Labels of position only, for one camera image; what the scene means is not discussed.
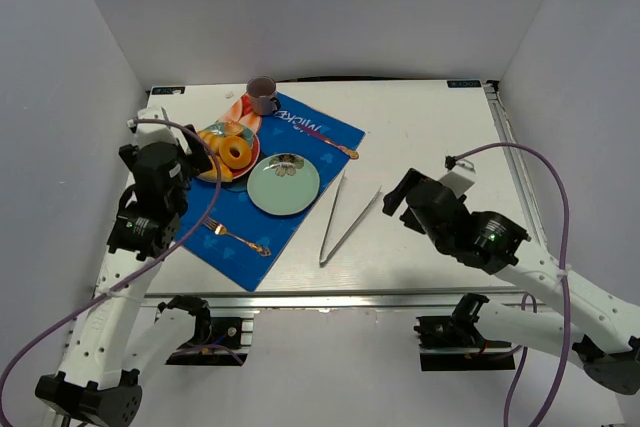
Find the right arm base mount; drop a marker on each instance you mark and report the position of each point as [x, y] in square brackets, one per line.
[445, 347]

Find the blue printed placemat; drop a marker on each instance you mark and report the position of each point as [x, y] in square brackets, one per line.
[242, 228]

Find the long bread roll front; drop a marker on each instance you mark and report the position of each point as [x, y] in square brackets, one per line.
[218, 172]

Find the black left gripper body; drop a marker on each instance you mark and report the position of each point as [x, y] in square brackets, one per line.
[163, 158]

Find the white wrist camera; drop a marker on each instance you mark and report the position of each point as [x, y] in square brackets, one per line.
[460, 178]
[150, 133]

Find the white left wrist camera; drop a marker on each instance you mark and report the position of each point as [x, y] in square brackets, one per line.
[150, 133]

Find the left black corner label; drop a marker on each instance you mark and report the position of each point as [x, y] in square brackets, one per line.
[167, 90]

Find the red patterned plate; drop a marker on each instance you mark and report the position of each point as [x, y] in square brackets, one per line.
[250, 136]

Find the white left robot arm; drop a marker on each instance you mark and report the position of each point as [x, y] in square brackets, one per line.
[100, 381]

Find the black corner label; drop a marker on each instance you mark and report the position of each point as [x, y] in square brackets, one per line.
[167, 90]
[464, 83]

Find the purple mug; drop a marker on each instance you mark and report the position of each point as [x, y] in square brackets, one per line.
[263, 96]

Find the orange donut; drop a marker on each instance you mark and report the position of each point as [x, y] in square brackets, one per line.
[235, 152]

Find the aluminium table frame rail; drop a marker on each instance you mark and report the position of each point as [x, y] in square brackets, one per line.
[516, 160]

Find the long bread roll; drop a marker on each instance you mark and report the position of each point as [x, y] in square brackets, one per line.
[212, 139]
[218, 172]

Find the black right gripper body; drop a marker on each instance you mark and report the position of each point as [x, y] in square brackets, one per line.
[412, 195]

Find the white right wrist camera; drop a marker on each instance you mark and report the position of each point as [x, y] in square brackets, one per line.
[460, 178]

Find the gold fork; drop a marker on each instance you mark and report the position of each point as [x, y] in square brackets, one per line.
[221, 230]

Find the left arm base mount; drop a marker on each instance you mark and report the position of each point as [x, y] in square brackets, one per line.
[223, 341]

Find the metal tongs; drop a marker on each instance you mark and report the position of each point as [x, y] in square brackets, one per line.
[352, 203]

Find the right black corner label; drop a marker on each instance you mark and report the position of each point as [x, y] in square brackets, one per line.
[464, 83]

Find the long bread roll back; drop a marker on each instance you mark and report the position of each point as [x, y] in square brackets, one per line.
[212, 139]

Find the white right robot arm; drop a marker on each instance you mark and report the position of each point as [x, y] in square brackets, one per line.
[602, 331]

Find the green flower plate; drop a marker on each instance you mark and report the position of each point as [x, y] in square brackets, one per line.
[283, 184]

